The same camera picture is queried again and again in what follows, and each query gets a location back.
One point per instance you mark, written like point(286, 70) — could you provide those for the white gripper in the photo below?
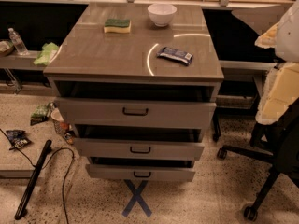
point(288, 37)

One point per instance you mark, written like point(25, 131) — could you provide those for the blue rxbar blueberry wrapper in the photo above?
point(175, 55)

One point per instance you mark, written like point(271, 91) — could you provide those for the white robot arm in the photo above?
point(283, 36)

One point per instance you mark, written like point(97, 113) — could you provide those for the green and yellow sponge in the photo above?
point(117, 26)

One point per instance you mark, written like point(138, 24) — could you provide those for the black office chair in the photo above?
point(280, 141)

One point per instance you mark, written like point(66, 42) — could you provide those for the white bowl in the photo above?
point(161, 14)

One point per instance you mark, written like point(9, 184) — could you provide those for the grey drawer cabinet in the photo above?
point(93, 64)

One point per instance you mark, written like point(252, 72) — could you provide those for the bottom grey drawer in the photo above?
point(140, 173)

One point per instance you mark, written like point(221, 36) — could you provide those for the grey drawer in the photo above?
point(130, 149)
point(140, 173)
point(154, 114)

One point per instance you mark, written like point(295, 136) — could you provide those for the middle grey drawer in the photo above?
point(130, 149)

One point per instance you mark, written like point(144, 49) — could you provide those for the top grey drawer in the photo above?
point(154, 114)

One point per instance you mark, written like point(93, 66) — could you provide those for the orange snack bag on floor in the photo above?
point(69, 138)

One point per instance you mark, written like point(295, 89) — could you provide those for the paper cup on floor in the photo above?
point(60, 125)

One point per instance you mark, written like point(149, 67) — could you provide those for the green snack bag on floor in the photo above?
point(41, 114)

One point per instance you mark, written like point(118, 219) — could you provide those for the clear plastic water bottle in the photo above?
point(17, 42)

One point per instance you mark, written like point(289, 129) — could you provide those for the blue snack bag on floor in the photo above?
point(17, 139)

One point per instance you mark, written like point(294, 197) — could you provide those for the brown bowl on shelf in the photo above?
point(6, 47)

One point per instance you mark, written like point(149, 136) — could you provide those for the black bar on floor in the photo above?
point(21, 211)

